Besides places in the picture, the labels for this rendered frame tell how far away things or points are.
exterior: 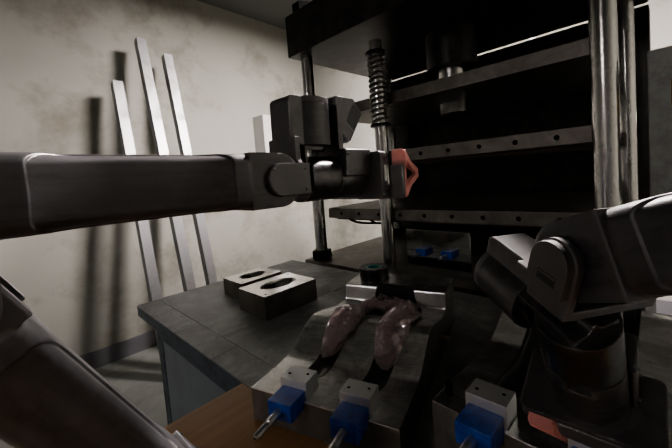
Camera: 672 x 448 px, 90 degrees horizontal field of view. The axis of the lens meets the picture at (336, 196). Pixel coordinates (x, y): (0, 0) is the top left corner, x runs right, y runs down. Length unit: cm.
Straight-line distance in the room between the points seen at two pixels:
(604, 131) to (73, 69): 293
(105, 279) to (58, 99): 126
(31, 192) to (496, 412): 50
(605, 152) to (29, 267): 295
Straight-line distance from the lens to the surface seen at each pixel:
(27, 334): 30
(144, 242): 254
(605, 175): 113
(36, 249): 288
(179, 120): 279
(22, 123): 290
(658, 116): 126
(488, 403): 52
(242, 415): 72
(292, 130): 40
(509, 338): 72
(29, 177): 29
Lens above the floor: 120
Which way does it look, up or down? 3 degrees down
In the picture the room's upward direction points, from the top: 4 degrees counter-clockwise
